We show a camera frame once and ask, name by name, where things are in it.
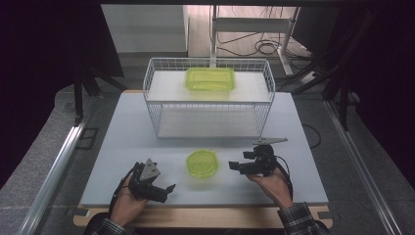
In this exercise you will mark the white desk frame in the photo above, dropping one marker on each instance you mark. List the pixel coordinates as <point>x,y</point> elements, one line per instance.
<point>251,24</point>

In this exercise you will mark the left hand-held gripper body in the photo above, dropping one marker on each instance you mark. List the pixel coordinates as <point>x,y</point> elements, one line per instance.
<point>145,182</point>

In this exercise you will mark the white table board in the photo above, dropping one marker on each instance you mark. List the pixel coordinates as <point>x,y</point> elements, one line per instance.
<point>124,137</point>

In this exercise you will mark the white cabinet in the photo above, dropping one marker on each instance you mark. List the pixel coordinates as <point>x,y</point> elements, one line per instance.
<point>143,29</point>

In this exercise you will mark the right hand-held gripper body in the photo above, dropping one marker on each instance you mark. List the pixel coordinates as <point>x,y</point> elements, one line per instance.
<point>264,161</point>

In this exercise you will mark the wooden table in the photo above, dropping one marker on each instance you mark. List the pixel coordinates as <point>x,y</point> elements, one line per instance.
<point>195,217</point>

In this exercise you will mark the round container with green lid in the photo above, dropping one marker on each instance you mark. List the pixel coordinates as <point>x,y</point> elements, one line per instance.
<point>202,163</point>

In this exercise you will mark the person's right hand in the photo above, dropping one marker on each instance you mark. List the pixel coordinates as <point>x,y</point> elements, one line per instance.
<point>275,189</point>

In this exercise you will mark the black metal stand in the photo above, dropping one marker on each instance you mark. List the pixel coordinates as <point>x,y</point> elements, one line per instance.
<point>78,94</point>
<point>342,98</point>

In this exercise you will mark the rectangular container with green lid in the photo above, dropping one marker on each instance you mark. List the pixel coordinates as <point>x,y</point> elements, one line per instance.
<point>210,79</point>

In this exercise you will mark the person's left hand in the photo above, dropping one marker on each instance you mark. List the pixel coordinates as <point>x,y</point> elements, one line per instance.
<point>125,205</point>

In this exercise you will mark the aluminium rail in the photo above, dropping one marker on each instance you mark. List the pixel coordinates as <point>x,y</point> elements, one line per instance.
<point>362,169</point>
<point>52,176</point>

